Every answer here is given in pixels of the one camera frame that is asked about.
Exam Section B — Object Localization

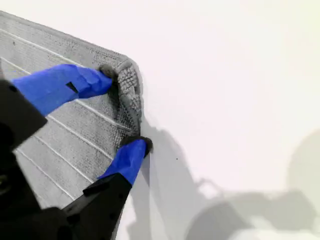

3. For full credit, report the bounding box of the grey striped towel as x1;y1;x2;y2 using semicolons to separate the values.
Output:
0;10;146;210

